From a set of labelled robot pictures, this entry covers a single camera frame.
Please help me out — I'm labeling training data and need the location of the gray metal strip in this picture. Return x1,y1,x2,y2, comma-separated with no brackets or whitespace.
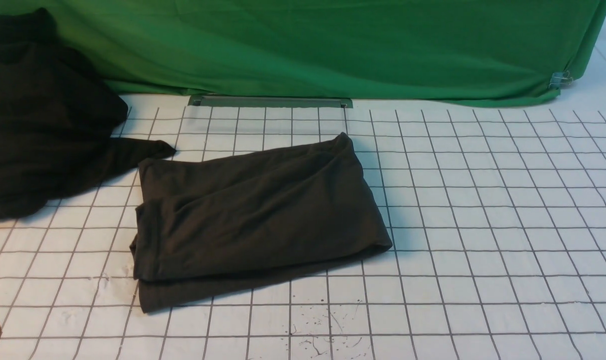
188,94,353,109

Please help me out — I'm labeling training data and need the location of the gray long-sleeved shirt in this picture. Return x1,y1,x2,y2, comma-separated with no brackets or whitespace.
130,133,393,313

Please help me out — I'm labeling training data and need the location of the black cloth pile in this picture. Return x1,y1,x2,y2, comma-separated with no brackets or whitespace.
0,7,176,221

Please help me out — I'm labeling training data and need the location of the green backdrop cloth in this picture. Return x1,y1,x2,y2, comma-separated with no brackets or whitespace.
0,0,606,108

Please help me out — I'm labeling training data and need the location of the silver binder clip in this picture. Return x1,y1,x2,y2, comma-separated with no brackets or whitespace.
549,70,573,90

